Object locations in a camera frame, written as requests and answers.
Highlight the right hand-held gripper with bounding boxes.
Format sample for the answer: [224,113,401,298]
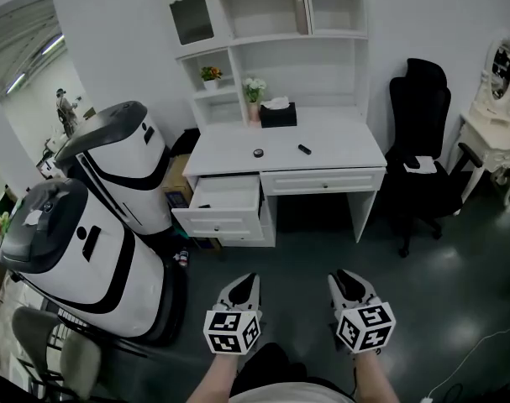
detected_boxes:
[326,268,397,355]

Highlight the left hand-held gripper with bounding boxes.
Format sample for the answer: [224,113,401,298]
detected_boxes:
[202,272,264,356]

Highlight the person's left forearm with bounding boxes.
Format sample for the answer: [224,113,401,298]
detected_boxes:
[190,349,239,403]

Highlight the person's right forearm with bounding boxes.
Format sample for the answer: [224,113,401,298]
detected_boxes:
[354,348,402,403]

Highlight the closed wide white drawer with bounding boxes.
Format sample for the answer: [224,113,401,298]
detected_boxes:
[260,167,386,197]

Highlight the small bottle with red cap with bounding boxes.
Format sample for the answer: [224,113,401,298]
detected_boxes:
[173,247,192,269]

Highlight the person's black and white clothing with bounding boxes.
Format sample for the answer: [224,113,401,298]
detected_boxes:
[228,341,357,403]

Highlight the brown cardboard box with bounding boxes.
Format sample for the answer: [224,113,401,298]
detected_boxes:
[160,152,196,222]

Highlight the white paper with black item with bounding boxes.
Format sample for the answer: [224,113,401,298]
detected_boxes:
[402,154,437,174]

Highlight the white and black robot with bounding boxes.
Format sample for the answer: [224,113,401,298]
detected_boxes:
[0,177,189,348]
[54,100,174,237]

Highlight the black bag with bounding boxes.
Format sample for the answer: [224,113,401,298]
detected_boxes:
[169,127,202,155]

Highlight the black office chair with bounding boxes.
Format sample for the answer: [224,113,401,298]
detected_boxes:
[383,57,486,259]

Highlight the grey chair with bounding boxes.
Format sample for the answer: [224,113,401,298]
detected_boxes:
[10,306,63,377]
[59,334,103,401]

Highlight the black tissue box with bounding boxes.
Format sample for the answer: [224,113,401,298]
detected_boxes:
[259,96,298,129]

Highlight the white flowers in pink vase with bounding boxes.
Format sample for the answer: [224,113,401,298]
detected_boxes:
[242,76,268,124]

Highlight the white desk with hutch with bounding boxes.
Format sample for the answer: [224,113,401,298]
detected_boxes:
[149,0,388,249]

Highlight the orange flowers in white pot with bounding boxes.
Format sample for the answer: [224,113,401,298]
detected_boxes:
[200,65,223,92]

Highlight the white vanity table with mirror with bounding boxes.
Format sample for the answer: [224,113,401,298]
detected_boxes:
[452,29,510,210]

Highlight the grey book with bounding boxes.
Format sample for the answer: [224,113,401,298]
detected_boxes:
[291,0,311,37]

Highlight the white cable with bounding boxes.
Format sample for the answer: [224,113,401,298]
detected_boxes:
[420,316,510,403]

